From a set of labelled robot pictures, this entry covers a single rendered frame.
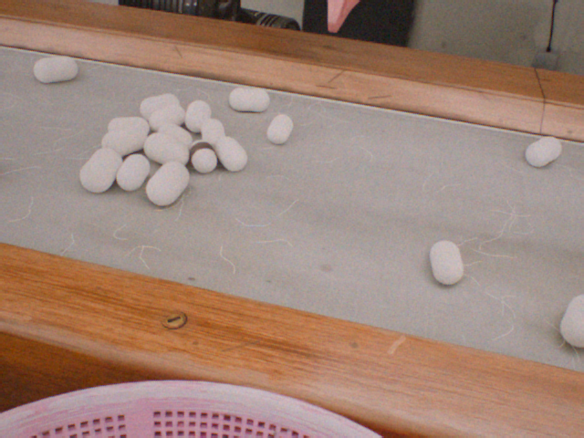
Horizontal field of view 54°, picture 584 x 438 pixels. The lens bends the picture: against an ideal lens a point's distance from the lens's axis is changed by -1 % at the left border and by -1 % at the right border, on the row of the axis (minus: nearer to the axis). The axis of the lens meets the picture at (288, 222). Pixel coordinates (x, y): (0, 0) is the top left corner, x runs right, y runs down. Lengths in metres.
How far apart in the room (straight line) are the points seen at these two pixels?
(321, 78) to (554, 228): 0.25
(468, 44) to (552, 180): 2.02
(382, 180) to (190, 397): 0.25
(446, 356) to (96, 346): 0.15
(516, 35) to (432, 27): 0.32
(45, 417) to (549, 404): 0.20
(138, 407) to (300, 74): 0.39
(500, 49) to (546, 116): 1.94
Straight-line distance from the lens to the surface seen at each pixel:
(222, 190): 0.40
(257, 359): 0.26
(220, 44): 0.60
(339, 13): 0.48
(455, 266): 0.34
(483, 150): 0.51
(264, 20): 1.10
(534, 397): 0.27
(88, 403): 0.24
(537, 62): 2.49
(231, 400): 0.24
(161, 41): 0.61
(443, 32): 2.48
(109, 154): 0.41
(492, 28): 2.48
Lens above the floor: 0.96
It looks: 36 degrees down
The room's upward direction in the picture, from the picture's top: 5 degrees clockwise
